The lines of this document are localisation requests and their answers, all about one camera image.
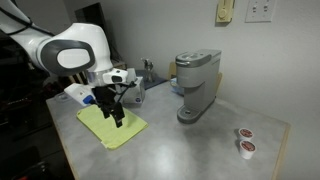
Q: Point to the white coffee pod red lid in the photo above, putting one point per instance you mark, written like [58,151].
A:
[247,149]
[245,133]

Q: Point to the metal jar with tools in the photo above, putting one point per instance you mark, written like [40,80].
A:
[147,70]

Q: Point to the yellow-green microfibre towel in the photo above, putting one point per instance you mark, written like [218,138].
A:
[100,128]

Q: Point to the black equipment cart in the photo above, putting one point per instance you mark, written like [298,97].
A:
[16,100]

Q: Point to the light wooden frame furniture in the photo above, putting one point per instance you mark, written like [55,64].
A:
[119,64]

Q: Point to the beige wall thermostat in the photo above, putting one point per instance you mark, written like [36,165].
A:
[225,11]

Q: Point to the small round grey base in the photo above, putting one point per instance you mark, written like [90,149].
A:
[63,97]

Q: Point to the dark blue cloth mat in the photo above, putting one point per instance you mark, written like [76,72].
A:
[156,81]

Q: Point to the black monitor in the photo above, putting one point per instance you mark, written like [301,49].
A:
[91,15]

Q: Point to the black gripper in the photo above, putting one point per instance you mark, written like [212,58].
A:
[104,95]

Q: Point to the white light switch plate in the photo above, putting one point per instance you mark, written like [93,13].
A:
[260,10]

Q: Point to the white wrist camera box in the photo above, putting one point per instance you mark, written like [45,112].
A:
[78,93]

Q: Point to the grey tissue box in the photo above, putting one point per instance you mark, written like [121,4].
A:
[137,95]

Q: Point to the grey pod coffee machine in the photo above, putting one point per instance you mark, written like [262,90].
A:
[196,83]

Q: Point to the white tissue sheet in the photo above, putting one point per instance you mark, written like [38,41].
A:
[131,73]

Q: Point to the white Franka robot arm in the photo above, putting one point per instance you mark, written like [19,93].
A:
[83,36]

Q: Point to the box of blue face masks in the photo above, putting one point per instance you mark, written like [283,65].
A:
[175,87]

